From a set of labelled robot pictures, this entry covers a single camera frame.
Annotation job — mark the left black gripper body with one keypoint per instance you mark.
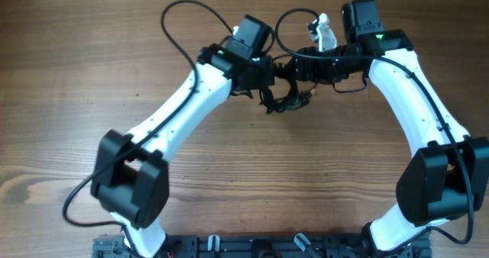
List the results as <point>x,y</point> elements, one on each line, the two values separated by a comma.
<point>263,73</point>

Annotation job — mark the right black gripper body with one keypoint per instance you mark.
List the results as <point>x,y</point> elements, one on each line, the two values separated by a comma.
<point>327,71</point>

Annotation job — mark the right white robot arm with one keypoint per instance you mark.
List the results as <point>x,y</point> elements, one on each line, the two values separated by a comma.
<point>447,175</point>

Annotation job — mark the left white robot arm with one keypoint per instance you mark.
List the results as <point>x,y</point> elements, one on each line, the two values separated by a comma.
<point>131,176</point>

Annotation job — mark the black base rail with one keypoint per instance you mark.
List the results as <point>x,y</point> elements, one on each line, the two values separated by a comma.
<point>332,245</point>

